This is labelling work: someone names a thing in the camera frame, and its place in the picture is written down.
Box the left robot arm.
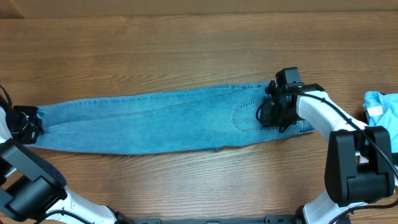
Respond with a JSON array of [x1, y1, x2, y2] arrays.
[[1, 91, 130, 224]]

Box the blue denim jeans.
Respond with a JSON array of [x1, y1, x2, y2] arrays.
[[35, 82, 313, 155]]

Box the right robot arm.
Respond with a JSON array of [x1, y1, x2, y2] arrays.
[[256, 67, 397, 224]]

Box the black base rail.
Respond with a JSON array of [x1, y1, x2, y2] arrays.
[[128, 215, 305, 224]]

